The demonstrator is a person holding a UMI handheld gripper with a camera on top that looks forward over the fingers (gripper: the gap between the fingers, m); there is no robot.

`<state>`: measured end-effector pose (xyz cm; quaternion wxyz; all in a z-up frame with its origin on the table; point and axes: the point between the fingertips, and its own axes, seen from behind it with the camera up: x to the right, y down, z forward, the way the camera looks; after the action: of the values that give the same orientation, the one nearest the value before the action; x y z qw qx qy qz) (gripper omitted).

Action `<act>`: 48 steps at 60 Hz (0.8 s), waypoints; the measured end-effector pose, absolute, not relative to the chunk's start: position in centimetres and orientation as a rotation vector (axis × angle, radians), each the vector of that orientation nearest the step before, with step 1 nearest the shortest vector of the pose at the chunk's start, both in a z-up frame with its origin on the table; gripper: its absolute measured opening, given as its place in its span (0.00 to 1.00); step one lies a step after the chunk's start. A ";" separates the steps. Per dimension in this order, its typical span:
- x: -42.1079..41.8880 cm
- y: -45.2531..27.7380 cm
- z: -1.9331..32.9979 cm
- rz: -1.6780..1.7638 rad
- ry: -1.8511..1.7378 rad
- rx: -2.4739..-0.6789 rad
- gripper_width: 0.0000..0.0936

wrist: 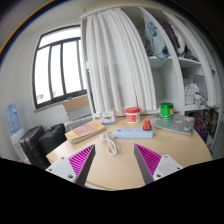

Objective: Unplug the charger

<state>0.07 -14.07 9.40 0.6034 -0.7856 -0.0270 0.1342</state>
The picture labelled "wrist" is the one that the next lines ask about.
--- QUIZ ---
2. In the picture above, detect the light blue power strip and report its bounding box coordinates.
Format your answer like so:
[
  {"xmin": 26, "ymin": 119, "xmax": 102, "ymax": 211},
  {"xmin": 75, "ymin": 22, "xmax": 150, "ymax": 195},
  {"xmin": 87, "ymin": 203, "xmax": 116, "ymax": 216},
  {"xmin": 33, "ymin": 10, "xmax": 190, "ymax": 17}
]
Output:
[{"xmin": 113, "ymin": 128, "xmax": 154, "ymax": 138}]

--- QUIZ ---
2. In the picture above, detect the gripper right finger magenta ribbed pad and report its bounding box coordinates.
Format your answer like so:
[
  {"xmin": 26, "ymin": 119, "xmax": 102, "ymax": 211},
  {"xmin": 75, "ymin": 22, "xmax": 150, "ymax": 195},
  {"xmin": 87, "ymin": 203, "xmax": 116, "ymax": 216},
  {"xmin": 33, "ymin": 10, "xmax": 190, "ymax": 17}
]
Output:
[{"xmin": 134, "ymin": 144, "xmax": 182, "ymax": 184}]

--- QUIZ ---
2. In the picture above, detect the small white printed box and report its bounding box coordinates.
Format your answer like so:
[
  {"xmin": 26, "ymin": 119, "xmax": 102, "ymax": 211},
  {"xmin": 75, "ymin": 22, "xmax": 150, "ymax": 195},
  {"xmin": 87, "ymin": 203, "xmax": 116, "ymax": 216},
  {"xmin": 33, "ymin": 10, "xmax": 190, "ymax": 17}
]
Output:
[{"xmin": 100, "ymin": 111, "xmax": 115, "ymax": 125}]

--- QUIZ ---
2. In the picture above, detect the white coiled cable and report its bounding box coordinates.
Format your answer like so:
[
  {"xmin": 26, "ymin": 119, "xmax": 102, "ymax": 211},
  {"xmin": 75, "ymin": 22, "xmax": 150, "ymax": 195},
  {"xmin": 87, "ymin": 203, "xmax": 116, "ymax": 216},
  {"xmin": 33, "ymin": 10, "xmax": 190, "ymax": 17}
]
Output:
[{"xmin": 99, "ymin": 132, "xmax": 119, "ymax": 157}]

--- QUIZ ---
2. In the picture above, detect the white shelving unit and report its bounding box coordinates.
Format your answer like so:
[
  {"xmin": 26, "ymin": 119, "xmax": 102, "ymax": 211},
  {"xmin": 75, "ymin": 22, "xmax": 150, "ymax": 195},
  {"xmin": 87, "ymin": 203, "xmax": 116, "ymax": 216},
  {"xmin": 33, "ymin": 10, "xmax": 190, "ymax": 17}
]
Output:
[{"xmin": 79, "ymin": 3, "xmax": 223, "ymax": 148}]

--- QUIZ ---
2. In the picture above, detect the black framed window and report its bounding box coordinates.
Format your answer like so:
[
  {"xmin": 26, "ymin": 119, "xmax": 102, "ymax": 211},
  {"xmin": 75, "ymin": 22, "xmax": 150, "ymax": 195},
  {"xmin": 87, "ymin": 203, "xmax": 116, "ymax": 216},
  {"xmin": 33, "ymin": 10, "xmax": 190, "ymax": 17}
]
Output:
[{"xmin": 32, "ymin": 25, "xmax": 87, "ymax": 109}]

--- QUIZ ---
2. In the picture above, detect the water dispenser with bottle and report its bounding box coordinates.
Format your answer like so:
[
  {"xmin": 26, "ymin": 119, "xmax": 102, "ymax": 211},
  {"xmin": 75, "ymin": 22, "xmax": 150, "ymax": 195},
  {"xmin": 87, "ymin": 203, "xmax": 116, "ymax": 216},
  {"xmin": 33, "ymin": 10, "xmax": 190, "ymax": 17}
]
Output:
[{"xmin": 5, "ymin": 103, "xmax": 28, "ymax": 163}]

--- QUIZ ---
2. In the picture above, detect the white radiator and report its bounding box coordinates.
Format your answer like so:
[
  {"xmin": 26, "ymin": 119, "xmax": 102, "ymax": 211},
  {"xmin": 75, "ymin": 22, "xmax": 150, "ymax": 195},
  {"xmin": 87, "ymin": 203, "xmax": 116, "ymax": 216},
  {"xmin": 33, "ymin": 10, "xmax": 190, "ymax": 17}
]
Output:
[{"xmin": 64, "ymin": 115, "xmax": 93, "ymax": 132}]

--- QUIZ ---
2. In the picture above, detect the green canister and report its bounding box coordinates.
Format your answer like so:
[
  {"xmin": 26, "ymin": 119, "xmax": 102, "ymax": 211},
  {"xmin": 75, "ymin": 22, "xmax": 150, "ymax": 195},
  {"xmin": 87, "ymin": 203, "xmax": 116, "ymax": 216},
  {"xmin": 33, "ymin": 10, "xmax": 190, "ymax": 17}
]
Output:
[{"xmin": 160, "ymin": 102, "xmax": 174, "ymax": 119}]

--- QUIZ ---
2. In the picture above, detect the orange charger plug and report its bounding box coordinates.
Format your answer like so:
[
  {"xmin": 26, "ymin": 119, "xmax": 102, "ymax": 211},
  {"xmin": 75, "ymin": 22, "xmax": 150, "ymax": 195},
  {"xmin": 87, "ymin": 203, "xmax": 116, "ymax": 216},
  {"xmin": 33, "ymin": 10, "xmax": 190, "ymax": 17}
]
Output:
[{"xmin": 143, "ymin": 120, "xmax": 151, "ymax": 131}]

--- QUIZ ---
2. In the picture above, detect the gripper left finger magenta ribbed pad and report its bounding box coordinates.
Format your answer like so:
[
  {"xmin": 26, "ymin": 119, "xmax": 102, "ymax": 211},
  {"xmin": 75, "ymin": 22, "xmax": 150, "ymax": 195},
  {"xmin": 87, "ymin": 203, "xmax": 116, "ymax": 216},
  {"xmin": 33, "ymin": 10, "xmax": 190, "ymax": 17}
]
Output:
[{"xmin": 46, "ymin": 145, "xmax": 96, "ymax": 187}]

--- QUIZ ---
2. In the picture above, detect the colourful patterned bag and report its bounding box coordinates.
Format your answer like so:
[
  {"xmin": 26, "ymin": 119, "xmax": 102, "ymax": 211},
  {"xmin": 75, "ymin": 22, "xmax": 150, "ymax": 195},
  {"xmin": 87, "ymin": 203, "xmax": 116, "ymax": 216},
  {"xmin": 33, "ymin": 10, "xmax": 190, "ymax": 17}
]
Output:
[{"xmin": 190, "ymin": 112, "xmax": 207, "ymax": 135}]

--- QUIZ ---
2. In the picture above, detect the black suitcase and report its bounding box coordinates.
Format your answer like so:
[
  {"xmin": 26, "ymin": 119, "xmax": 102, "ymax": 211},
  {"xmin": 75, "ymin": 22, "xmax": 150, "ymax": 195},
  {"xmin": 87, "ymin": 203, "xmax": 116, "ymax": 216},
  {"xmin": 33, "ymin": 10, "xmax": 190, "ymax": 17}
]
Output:
[{"xmin": 19, "ymin": 123, "xmax": 66, "ymax": 169}]

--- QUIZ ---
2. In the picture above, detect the cardboard box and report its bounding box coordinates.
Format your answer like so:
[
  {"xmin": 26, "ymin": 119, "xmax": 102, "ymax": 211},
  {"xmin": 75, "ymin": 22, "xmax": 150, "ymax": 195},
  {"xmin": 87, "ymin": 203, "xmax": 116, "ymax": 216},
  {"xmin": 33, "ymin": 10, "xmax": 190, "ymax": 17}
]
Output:
[{"xmin": 63, "ymin": 95, "xmax": 89, "ymax": 112}]

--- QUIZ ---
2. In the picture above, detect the white jar, red lid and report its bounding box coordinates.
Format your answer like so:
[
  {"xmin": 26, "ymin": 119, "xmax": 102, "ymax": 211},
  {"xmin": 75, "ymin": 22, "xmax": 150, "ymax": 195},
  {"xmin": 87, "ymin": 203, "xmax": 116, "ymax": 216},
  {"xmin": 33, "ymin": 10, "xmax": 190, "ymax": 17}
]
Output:
[{"xmin": 126, "ymin": 107, "xmax": 141, "ymax": 123}]

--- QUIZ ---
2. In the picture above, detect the white curtain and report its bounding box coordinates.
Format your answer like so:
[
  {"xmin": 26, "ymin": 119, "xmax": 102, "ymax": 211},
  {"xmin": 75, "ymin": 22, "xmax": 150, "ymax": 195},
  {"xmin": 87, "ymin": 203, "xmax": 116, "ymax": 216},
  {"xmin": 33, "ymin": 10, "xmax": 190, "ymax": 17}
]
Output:
[{"xmin": 85, "ymin": 8, "xmax": 156, "ymax": 115}]

